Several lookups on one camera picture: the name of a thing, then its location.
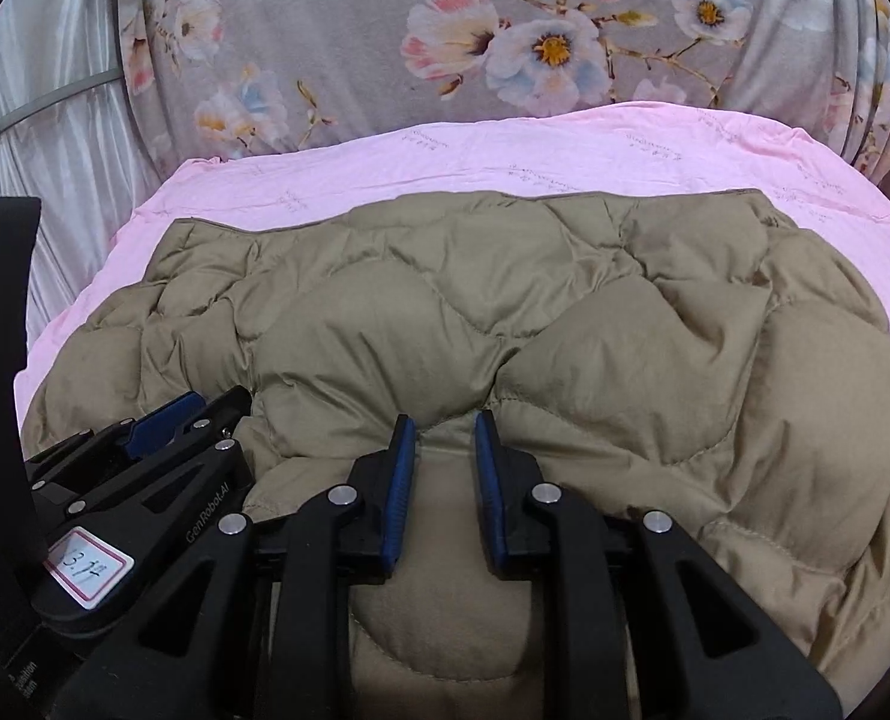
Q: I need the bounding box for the grey metal bar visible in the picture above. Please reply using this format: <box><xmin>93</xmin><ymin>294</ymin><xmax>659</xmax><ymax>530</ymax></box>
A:
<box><xmin>0</xmin><ymin>67</ymin><xmax>127</xmax><ymax>136</ymax></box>

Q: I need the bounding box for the pink bed sheet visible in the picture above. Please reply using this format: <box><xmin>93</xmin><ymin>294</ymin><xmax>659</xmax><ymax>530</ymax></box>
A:
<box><xmin>14</xmin><ymin>101</ymin><xmax>890</xmax><ymax>421</ymax></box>

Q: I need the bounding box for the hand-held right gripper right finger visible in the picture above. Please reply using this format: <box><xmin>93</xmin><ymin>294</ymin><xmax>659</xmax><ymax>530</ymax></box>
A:
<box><xmin>473</xmin><ymin>410</ymin><xmax>843</xmax><ymax>720</ymax></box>

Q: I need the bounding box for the white satin curtain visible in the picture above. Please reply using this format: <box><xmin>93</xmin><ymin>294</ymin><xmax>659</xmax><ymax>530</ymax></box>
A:
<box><xmin>0</xmin><ymin>0</ymin><xmax>161</xmax><ymax>346</ymax></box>

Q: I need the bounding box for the grey floral cloth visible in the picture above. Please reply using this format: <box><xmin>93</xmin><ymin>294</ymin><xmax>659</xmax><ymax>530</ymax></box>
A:
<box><xmin>96</xmin><ymin>0</ymin><xmax>890</xmax><ymax>188</ymax></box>

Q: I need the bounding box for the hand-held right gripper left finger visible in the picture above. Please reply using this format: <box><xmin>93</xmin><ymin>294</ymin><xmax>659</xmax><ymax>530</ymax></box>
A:
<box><xmin>62</xmin><ymin>414</ymin><xmax>420</xmax><ymax>720</ymax></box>

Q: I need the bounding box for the olive quilted jacket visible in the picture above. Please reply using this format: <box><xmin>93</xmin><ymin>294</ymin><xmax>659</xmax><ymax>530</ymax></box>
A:
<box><xmin>21</xmin><ymin>187</ymin><xmax>890</xmax><ymax>720</ymax></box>

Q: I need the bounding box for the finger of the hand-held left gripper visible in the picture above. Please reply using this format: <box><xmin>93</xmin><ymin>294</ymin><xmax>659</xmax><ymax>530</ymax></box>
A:
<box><xmin>35</xmin><ymin>386</ymin><xmax>258</xmax><ymax>580</ymax></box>
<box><xmin>25</xmin><ymin>392</ymin><xmax>208</xmax><ymax>494</ymax></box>

